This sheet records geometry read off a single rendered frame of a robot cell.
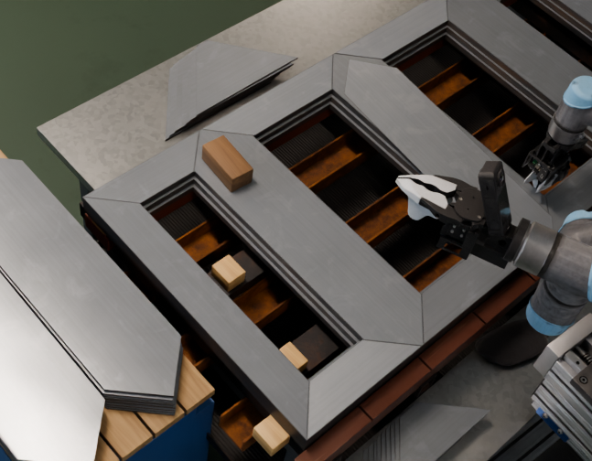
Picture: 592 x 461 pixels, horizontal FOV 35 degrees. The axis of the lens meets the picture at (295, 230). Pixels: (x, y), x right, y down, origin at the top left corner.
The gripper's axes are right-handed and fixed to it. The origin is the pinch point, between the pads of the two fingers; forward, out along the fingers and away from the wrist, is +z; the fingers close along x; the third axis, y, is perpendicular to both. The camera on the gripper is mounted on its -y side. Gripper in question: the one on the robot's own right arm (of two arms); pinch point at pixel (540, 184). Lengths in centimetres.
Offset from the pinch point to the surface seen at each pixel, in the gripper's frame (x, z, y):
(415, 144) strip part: -27.3, 0.5, 15.2
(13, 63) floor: -184, 87, 39
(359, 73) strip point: -53, 0, 10
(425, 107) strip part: -34.4, 0.5, 3.9
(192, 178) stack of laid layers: -53, 2, 64
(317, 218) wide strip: -26, 0, 50
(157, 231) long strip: -45, 0, 81
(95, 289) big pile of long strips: -41, 2, 99
